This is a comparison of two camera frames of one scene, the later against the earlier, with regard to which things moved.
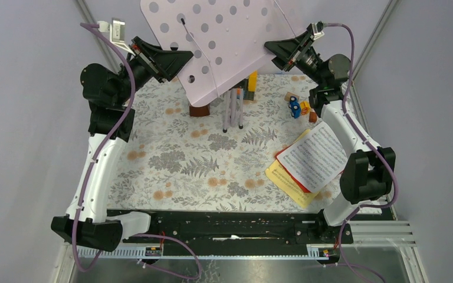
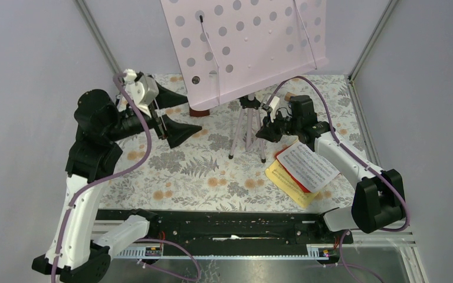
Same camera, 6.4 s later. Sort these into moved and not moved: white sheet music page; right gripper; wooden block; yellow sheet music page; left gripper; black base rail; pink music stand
Moved: right gripper; pink music stand; left gripper
Not moved: white sheet music page; yellow sheet music page; black base rail; wooden block
